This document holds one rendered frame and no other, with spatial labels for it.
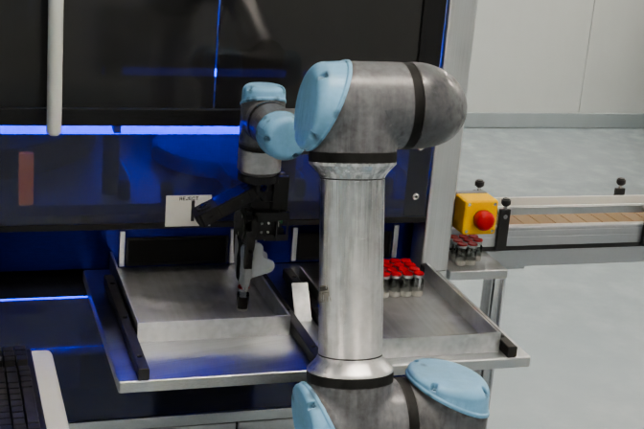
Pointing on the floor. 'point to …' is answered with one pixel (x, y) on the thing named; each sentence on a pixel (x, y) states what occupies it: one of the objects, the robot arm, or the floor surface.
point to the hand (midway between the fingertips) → (240, 282)
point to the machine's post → (440, 219)
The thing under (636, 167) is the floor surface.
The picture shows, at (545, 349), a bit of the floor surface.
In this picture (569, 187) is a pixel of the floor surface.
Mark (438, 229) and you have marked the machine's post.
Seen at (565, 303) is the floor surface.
